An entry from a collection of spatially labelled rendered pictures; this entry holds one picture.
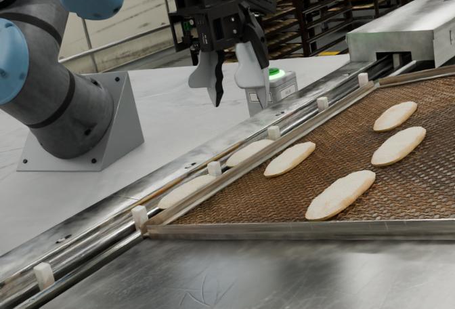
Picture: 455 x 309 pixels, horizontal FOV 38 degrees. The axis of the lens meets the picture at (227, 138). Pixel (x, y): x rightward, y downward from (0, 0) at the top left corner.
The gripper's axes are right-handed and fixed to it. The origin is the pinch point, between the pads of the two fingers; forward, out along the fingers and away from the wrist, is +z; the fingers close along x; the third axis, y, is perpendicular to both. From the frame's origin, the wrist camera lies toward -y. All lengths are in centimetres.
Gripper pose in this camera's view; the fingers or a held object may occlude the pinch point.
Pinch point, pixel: (242, 98)
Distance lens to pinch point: 91.4
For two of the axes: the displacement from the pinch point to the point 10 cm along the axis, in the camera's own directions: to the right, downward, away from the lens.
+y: -6.2, 3.5, -7.0
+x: 7.6, 0.6, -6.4
